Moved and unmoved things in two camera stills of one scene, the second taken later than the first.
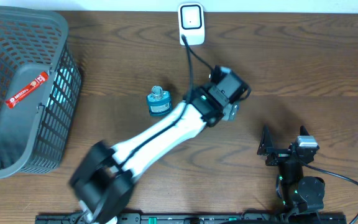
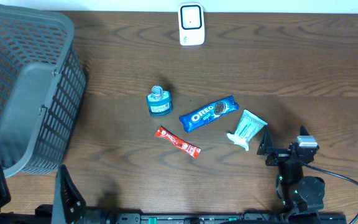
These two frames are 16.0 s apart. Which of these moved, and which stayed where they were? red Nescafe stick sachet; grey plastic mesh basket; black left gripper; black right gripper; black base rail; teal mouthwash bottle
Moved: black left gripper; red Nescafe stick sachet
Stayed: black right gripper; black base rail; grey plastic mesh basket; teal mouthwash bottle
